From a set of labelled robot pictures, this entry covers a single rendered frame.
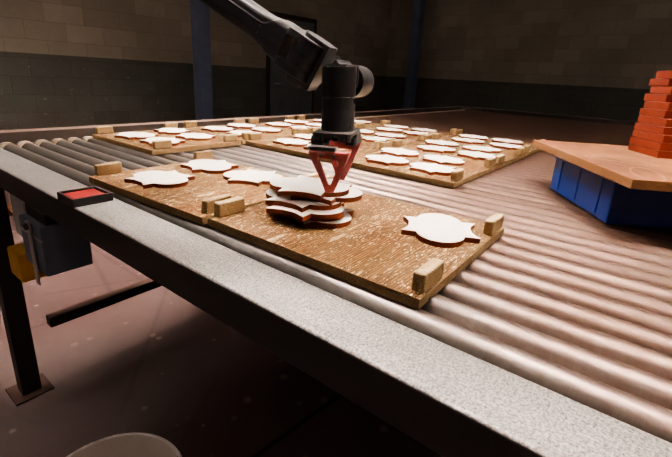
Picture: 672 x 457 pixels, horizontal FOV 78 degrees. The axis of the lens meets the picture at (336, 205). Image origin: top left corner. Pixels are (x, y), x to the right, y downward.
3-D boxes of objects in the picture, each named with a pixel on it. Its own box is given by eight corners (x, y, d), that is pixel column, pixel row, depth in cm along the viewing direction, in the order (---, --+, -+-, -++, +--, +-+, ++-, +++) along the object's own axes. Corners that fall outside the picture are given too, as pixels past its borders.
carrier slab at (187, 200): (202, 226, 73) (201, 217, 72) (89, 183, 95) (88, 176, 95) (322, 189, 100) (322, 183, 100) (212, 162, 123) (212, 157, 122)
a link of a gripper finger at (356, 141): (360, 178, 80) (362, 129, 78) (354, 187, 74) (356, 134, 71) (326, 175, 82) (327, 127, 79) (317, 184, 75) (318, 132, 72)
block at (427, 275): (423, 295, 50) (426, 275, 49) (409, 290, 51) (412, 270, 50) (443, 278, 55) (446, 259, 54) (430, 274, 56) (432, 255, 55)
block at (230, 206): (219, 218, 72) (219, 203, 71) (212, 216, 73) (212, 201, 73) (245, 211, 77) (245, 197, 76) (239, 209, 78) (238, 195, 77)
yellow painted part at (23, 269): (22, 283, 109) (6, 197, 102) (11, 272, 114) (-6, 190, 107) (57, 273, 115) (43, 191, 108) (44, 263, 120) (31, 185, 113)
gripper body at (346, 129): (360, 138, 76) (362, 96, 74) (350, 146, 67) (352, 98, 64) (325, 135, 77) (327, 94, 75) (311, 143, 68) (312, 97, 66)
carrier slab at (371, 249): (418, 311, 50) (419, 299, 49) (207, 226, 73) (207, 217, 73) (503, 235, 77) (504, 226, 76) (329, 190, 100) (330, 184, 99)
